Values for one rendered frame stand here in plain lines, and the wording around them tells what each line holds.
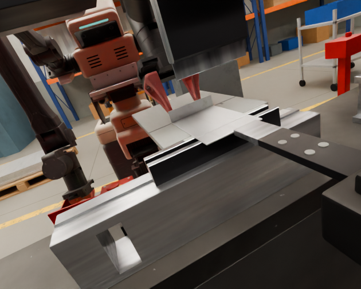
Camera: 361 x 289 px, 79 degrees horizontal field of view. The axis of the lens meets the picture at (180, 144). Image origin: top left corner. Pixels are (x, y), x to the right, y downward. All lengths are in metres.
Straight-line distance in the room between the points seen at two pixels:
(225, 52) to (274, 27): 8.03
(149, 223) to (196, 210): 0.06
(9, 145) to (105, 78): 5.21
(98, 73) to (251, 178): 0.92
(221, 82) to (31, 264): 2.81
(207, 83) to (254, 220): 2.69
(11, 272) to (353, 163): 0.48
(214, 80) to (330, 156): 2.80
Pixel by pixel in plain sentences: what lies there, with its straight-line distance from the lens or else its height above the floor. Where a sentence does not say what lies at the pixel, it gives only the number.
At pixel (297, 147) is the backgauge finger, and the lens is 0.23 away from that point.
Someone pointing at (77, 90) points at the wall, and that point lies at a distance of 7.06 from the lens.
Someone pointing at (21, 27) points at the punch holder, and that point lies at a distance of 0.29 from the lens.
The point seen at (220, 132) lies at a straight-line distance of 0.29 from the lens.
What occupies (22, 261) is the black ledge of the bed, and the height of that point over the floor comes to 0.87.
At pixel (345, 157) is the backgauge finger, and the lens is 0.21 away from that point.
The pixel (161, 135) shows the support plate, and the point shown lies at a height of 1.00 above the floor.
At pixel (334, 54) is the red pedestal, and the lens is 2.13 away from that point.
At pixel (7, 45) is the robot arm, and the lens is 0.72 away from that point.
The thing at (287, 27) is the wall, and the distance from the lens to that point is 8.60.
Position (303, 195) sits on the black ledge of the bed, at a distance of 0.37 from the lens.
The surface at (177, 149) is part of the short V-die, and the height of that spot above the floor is 0.99.
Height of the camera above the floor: 1.12
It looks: 24 degrees down
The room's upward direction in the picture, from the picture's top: 18 degrees counter-clockwise
